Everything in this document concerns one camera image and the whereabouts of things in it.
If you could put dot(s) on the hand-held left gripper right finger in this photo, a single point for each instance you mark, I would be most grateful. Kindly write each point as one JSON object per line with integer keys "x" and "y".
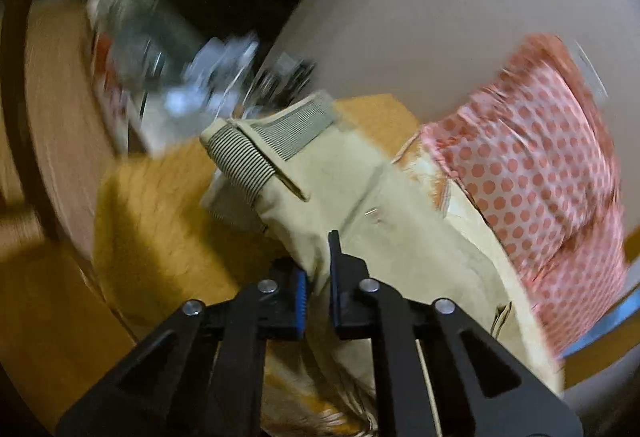
{"x": 336, "y": 287}

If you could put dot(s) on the yellow blanket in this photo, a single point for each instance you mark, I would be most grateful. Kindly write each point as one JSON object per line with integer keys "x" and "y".
{"x": 165, "y": 237}

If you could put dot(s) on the beige pants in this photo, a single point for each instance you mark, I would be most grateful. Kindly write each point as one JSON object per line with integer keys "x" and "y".
{"x": 400, "y": 237}

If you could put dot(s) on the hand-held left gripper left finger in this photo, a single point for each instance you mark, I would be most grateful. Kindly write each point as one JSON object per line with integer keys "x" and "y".
{"x": 300, "y": 301}

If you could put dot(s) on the pink polka dot cloth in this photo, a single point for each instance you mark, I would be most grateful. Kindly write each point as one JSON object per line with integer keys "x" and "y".
{"x": 530, "y": 177}

